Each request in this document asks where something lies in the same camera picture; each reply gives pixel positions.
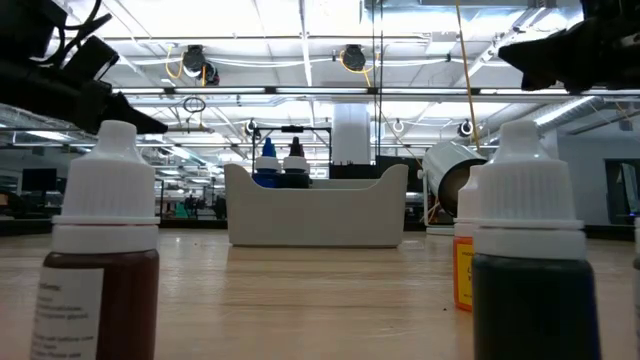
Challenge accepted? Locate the large blue-cap food coloring bottle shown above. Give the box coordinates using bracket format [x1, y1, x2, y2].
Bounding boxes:
[251, 137, 282, 189]

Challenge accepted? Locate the black ceiling cable reel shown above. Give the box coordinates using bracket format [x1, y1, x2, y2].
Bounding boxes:
[341, 43, 368, 72]
[180, 43, 221, 86]

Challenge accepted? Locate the black aluminium table frame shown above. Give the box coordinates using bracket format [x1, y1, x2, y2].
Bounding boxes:
[0, 214, 640, 241]

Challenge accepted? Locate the black coiled ceiling cable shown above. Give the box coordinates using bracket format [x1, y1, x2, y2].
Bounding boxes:
[182, 95, 207, 114]

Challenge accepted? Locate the black hanging cable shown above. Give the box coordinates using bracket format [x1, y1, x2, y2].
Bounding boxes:
[371, 0, 385, 169]

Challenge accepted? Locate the small dark blue dropper bottle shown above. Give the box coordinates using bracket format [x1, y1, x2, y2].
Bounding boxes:
[471, 118, 603, 360]

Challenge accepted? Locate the yellow hanging cable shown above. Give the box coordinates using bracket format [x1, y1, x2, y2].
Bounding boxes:
[453, 0, 484, 151]

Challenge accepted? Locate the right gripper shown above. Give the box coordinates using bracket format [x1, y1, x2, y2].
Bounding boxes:
[498, 0, 640, 95]

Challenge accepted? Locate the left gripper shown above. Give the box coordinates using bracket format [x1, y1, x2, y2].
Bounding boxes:
[0, 34, 169, 136]

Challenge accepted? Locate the white plastic bin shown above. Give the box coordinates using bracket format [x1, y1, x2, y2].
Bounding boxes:
[223, 162, 410, 249]

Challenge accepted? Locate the small brown dropper bottle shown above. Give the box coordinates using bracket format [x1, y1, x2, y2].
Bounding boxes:
[28, 119, 161, 360]

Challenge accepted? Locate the large black-cap food coloring bottle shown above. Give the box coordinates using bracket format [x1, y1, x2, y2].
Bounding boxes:
[279, 135, 312, 189]

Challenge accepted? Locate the white cylinder on stand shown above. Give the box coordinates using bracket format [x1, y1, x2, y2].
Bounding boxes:
[421, 140, 489, 236]

